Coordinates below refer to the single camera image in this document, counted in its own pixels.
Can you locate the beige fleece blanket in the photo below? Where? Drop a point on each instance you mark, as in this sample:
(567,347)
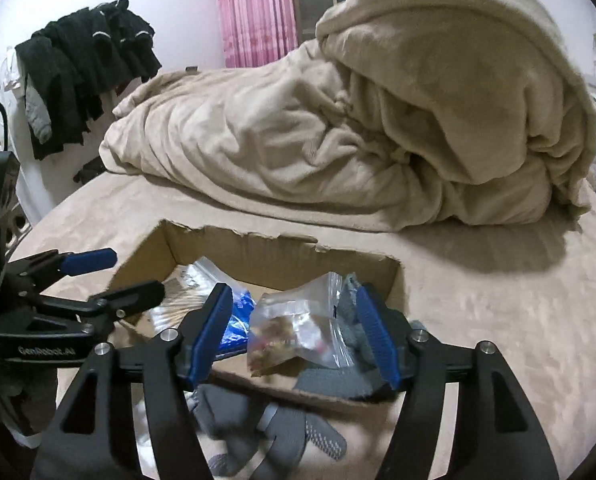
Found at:
(358,125)

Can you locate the blue plastic packet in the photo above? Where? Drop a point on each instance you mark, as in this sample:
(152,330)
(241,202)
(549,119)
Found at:
(238,320)

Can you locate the white carved bed frame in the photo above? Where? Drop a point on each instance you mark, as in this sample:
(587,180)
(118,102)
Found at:
(14,230)

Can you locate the cardboard box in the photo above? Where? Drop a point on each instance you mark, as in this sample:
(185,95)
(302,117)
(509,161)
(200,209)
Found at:
(258,255)

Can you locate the grey hanging cloth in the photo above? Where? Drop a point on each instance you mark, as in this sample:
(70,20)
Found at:
(38,115)

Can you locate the pink curtain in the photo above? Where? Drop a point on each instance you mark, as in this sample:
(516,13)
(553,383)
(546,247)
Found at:
(258,10)

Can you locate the small black cloth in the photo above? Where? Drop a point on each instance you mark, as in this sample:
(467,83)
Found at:
(90,170)

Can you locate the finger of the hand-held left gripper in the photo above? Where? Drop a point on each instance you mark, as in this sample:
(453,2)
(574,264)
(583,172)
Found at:
(90,260)
(133,294)

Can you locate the dark cloth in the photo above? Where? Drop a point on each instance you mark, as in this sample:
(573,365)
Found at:
(13,390)

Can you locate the clear bag of wooden sticks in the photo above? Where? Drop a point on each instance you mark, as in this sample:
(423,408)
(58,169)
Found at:
(193,274)

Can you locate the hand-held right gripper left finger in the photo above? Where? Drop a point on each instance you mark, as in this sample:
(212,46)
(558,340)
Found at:
(210,332)

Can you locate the black hanging clothes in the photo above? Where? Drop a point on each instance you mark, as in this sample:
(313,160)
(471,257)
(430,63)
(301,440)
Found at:
(78,65)

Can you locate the grey dotted knit glove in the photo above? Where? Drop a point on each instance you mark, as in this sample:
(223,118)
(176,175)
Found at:
(288,430)

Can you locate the clear zip bag of snacks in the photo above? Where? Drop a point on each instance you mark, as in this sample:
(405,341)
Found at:
(288,320)

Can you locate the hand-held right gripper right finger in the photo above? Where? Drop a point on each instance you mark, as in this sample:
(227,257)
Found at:
(375,335)

